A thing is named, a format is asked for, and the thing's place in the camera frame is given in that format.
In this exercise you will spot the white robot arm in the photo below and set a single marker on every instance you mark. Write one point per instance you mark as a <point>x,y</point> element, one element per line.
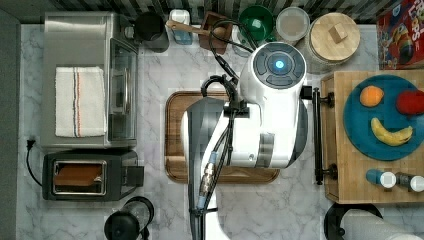
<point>254,120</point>

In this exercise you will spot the bamboo drawer cabinet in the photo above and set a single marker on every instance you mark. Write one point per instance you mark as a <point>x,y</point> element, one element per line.
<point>352,165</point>

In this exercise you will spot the wooden cutting board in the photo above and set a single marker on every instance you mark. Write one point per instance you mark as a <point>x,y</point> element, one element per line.
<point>175,163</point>

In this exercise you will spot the clear soap bottle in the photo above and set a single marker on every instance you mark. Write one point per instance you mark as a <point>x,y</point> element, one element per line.
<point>182,17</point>

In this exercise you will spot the wooden spoon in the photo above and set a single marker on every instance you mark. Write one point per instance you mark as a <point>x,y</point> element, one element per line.
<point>174,25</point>

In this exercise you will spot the wooden utensil holder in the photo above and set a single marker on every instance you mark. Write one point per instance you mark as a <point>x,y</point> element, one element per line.
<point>209,20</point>

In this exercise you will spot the green bowl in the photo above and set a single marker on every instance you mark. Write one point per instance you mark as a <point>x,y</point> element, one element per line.
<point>259,21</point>

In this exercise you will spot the black mug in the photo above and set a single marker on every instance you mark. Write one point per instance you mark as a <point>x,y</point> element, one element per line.
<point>150,30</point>

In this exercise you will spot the black coffee grinder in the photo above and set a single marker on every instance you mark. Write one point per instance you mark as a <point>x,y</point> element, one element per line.
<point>131,221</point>

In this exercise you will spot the stainless toaster oven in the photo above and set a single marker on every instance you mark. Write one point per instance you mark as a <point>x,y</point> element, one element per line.
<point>90,39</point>

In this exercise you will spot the white striped dish towel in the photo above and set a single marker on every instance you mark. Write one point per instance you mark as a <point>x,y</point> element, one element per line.
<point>80,102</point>

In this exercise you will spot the blue round plate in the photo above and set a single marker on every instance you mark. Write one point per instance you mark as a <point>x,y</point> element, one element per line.
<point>357,119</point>

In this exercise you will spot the glass jar with wooden lid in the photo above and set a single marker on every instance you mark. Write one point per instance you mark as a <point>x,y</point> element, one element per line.
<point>331,40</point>

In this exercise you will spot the black toaster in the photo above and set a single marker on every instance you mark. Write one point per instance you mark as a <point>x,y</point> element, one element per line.
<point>97,175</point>

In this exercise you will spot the orange fruit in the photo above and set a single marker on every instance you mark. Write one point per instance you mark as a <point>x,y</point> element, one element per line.
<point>371,96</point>

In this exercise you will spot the paper towel roll on holder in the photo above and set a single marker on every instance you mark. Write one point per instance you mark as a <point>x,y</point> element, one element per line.
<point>361,222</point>

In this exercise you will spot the blue spice shaker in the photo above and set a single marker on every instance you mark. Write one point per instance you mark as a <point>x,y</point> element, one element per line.
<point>383,178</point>

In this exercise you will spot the yellow banana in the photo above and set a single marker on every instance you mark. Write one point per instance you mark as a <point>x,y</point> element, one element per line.
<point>390,138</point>

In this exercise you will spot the red apple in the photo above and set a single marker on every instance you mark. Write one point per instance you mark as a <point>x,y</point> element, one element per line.
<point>410,102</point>

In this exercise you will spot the dark spice shaker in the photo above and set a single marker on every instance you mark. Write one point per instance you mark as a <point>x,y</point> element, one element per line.
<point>412,182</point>

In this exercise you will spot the colourful cereal box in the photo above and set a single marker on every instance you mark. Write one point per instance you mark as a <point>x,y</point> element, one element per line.
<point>400,35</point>

